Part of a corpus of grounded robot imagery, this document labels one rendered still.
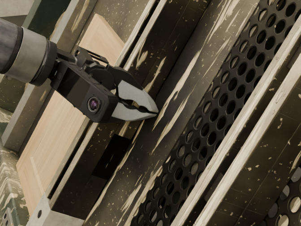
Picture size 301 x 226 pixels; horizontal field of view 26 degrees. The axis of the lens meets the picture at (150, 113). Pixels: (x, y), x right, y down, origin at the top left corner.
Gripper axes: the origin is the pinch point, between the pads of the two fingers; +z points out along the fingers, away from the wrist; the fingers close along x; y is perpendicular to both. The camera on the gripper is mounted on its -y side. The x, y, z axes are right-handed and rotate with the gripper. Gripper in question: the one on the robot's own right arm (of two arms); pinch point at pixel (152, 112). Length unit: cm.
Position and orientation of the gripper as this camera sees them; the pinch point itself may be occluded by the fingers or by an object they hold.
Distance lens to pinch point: 105.3
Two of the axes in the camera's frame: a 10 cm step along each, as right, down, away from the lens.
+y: -3.0, -4.3, 8.5
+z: 8.2, 3.3, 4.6
